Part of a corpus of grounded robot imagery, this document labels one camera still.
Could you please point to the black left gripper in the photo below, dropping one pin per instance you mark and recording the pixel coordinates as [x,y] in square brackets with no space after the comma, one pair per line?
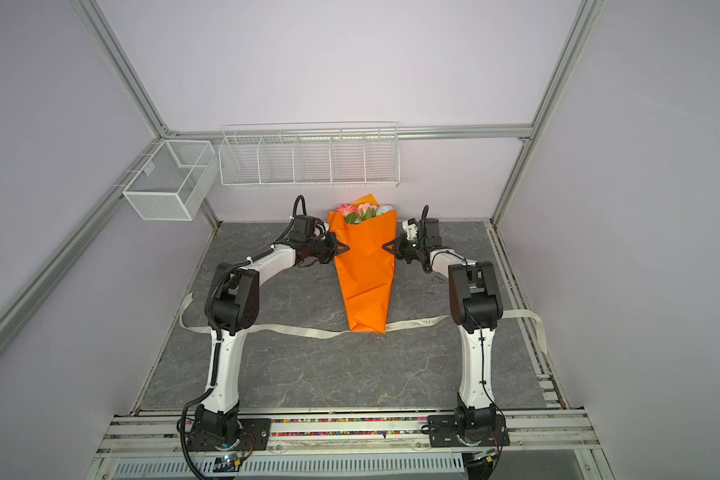
[334,248]

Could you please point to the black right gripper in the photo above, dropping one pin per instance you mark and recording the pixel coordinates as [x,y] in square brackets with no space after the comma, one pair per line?
[397,247]

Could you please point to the orange yellow wrapping paper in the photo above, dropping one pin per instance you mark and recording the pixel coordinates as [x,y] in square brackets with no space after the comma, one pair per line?
[366,271]

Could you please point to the white fake rose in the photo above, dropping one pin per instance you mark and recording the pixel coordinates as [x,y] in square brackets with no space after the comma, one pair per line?
[382,209]

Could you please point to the cream printed ribbon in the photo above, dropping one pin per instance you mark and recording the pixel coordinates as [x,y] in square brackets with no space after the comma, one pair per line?
[321,334]

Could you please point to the pink fake rose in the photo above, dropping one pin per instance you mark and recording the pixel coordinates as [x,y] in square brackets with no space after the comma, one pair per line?
[348,210]

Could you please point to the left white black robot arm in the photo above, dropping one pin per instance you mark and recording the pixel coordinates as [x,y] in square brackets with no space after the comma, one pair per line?
[231,308]

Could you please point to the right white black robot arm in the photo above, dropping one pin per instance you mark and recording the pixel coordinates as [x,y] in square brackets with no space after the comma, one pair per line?
[475,307]

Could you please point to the small white mesh basket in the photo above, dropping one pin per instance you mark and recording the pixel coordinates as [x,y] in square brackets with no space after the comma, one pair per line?
[174,180]

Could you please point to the white vent grille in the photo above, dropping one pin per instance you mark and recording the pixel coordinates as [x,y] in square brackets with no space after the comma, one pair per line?
[306,466]

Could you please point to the long white wire basket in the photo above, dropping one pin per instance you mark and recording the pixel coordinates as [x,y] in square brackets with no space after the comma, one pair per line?
[309,154]

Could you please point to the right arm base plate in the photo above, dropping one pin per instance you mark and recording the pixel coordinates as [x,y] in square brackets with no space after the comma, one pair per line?
[451,431]

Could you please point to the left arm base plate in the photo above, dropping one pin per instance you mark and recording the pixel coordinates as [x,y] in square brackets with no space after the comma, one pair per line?
[248,434]

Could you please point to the aluminium mounting rail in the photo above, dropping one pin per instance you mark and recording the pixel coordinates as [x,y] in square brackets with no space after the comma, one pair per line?
[309,432]

